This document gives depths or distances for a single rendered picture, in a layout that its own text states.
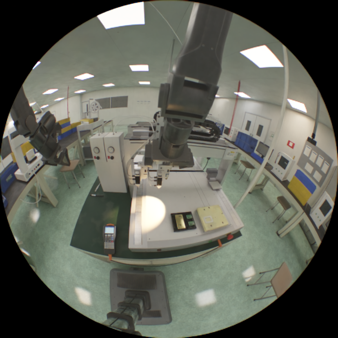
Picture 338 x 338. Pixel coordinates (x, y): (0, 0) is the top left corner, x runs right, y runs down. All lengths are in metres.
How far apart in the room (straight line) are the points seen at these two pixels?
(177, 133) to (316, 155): 4.19
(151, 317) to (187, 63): 1.37
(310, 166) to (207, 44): 4.17
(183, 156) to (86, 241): 0.74
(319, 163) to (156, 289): 4.46
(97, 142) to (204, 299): 1.82
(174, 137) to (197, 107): 0.08
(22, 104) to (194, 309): 1.81
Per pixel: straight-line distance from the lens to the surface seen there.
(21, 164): 2.06
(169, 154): 0.25
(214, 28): 0.18
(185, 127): 0.19
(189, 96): 0.16
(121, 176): 0.80
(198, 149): 0.67
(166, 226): 0.60
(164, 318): 1.26
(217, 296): 1.63
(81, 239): 0.81
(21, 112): 0.40
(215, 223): 0.65
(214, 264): 1.58
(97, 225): 0.79
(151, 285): 1.15
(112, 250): 0.67
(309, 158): 4.24
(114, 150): 0.70
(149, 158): 0.29
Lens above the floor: 1.40
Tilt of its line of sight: 33 degrees down
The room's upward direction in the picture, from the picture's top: 8 degrees clockwise
